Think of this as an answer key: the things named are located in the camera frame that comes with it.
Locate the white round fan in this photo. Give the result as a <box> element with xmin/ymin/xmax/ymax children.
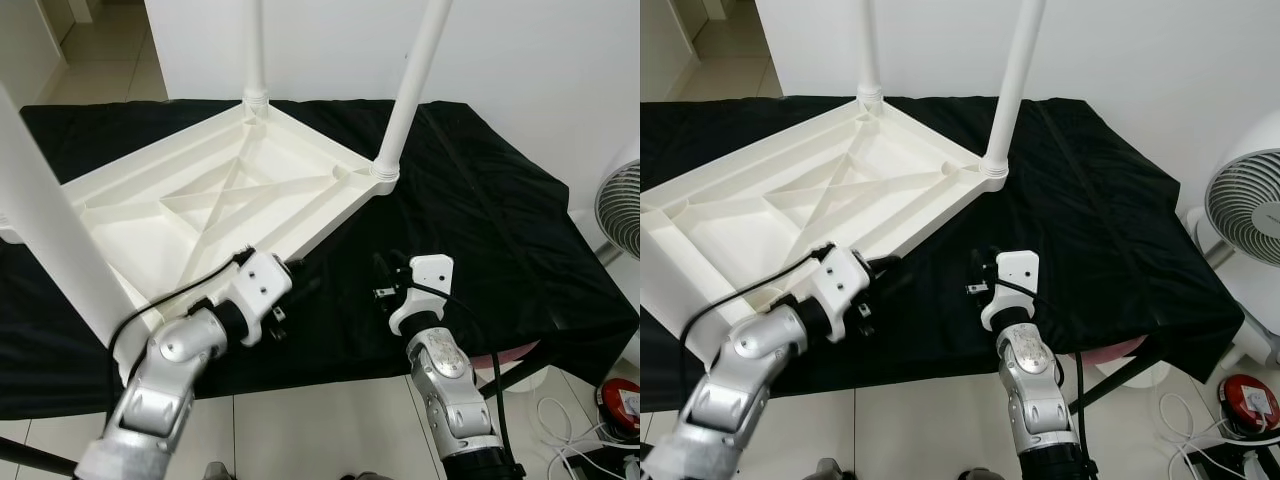
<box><xmin>1185</xmin><ymin>135</ymin><xmax>1280</xmax><ymax>366</ymax></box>
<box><xmin>595</xmin><ymin>160</ymin><xmax>640</xmax><ymax>261</ymax></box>

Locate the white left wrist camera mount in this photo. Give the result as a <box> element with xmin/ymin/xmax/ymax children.
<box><xmin>215</xmin><ymin>250</ymin><xmax>294</xmax><ymax>346</ymax></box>
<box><xmin>812</xmin><ymin>245</ymin><xmax>873</xmax><ymax>341</ymax></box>

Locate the white plastic children tabletop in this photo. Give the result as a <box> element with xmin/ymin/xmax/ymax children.
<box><xmin>0</xmin><ymin>98</ymin><xmax>401</xmax><ymax>346</ymax></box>
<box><xmin>641</xmin><ymin>95</ymin><xmax>1011</xmax><ymax>371</ymax></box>

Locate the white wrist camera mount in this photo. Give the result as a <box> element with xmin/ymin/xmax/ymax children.
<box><xmin>388</xmin><ymin>255</ymin><xmax>456</xmax><ymax>336</ymax></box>
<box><xmin>215</xmin><ymin>250</ymin><xmax>294</xmax><ymax>346</ymax></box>
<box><xmin>812</xmin><ymin>245</ymin><xmax>873</xmax><ymax>341</ymax></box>
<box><xmin>980</xmin><ymin>250</ymin><xmax>1041</xmax><ymax>331</ymax></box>

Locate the black table cloth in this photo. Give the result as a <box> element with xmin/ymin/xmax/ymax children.
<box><xmin>0</xmin><ymin>98</ymin><xmax>640</xmax><ymax>421</ymax></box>
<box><xmin>641</xmin><ymin>95</ymin><xmax>1246</xmax><ymax>411</ymax></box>

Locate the white floor cable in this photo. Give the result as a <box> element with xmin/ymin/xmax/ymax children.
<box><xmin>1160</xmin><ymin>390</ymin><xmax>1280</xmax><ymax>479</ymax></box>
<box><xmin>535</xmin><ymin>395</ymin><xmax>640</xmax><ymax>479</ymax></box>

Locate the red round floor device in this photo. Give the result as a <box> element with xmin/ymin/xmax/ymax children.
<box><xmin>1220</xmin><ymin>373</ymin><xmax>1280</xmax><ymax>433</ymax></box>
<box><xmin>595</xmin><ymin>378</ymin><xmax>640</xmax><ymax>436</ymax></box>

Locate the pink object under table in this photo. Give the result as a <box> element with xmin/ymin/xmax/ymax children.
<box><xmin>1075</xmin><ymin>335</ymin><xmax>1151</xmax><ymax>364</ymax></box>
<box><xmin>470</xmin><ymin>338</ymin><xmax>546</xmax><ymax>367</ymax></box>

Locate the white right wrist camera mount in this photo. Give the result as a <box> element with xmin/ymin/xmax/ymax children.
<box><xmin>388</xmin><ymin>255</ymin><xmax>456</xmax><ymax>336</ymax></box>
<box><xmin>980</xmin><ymin>250</ymin><xmax>1041</xmax><ymax>331</ymax></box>

